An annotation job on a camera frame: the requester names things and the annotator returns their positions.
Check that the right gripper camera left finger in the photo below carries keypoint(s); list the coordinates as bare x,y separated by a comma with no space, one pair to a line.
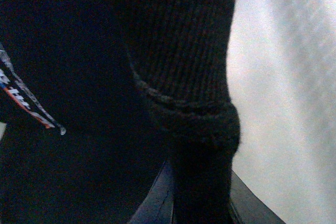
158,206

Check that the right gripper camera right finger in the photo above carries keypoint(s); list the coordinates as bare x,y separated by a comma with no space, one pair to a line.
246,208

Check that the black sweatshirt with chest logo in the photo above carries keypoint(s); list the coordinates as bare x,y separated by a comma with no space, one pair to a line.
97,94

